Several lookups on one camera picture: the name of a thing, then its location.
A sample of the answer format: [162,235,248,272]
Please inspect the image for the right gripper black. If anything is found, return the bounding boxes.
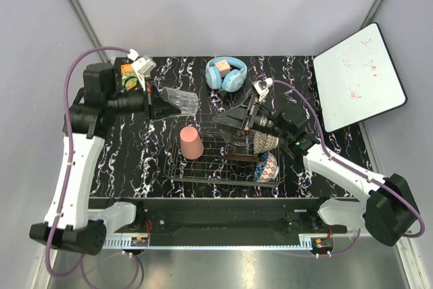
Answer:
[214,92,290,141]

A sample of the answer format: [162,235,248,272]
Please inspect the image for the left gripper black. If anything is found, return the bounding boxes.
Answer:
[106,76,181,123]

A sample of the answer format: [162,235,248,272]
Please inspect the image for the clear drinking glass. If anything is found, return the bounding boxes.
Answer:
[160,87,199,116]

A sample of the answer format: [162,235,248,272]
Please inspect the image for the red floral lacquer bowl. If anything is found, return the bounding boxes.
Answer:
[221,154,261,162]

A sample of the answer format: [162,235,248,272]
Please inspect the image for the brown patterned ceramic bowl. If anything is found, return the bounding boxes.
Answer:
[253,131,279,154]

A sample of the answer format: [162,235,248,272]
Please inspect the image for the wire dish rack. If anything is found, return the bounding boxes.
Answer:
[164,114,285,187]

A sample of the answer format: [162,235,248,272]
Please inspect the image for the pink plastic cup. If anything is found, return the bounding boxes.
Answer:
[179,126,204,160]

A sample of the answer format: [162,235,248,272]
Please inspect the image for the blue patterned bowl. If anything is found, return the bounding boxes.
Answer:
[253,152,279,183]

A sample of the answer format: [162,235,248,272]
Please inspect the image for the clear glass plate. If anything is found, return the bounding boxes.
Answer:
[220,131,254,147]

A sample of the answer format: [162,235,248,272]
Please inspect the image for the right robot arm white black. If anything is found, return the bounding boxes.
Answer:
[213,95,419,246]

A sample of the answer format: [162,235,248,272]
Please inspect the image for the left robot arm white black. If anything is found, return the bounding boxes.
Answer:
[29,63,181,255]

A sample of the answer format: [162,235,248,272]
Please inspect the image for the light blue headphones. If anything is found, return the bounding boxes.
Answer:
[205,57,248,93]

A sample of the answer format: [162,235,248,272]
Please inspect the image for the orange green book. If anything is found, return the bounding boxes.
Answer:
[120,64,139,91]

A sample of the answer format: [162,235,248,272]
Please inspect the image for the small pink cube box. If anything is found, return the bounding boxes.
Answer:
[214,60,231,77]

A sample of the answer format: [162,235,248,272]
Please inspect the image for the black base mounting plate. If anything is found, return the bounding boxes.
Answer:
[87,197,348,248]

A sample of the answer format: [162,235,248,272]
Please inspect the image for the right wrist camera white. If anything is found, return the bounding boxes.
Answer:
[253,78,273,103]

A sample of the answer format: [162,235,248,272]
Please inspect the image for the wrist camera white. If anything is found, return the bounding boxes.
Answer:
[253,78,273,103]
[128,49,156,79]

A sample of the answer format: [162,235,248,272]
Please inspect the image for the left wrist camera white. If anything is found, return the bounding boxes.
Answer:
[128,49,156,79]

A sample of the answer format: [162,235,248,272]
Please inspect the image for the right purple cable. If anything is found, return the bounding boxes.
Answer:
[267,79,426,258]

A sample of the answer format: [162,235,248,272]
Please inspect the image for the purple cable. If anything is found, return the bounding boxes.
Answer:
[44,46,146,288]
[267,79,426,258]

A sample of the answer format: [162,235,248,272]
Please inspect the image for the white board black frame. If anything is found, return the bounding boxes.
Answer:
[313,22,407,133]

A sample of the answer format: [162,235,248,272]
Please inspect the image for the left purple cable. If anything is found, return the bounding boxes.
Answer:
[44,46,146,288]

